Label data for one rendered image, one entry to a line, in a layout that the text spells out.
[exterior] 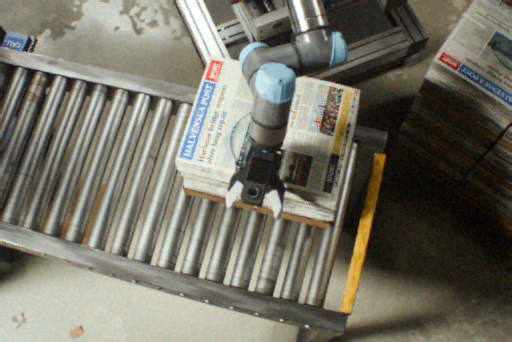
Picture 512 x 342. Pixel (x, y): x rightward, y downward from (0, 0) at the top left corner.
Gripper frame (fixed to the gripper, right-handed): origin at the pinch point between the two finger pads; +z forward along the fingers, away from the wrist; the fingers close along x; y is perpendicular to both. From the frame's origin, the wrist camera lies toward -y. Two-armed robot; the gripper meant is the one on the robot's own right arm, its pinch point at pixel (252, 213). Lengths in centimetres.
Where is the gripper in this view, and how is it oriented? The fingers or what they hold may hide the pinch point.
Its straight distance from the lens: 143.5
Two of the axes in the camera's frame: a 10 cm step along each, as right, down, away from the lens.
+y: 2.3, -6.0, 7.7
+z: -1.2, 7.6, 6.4
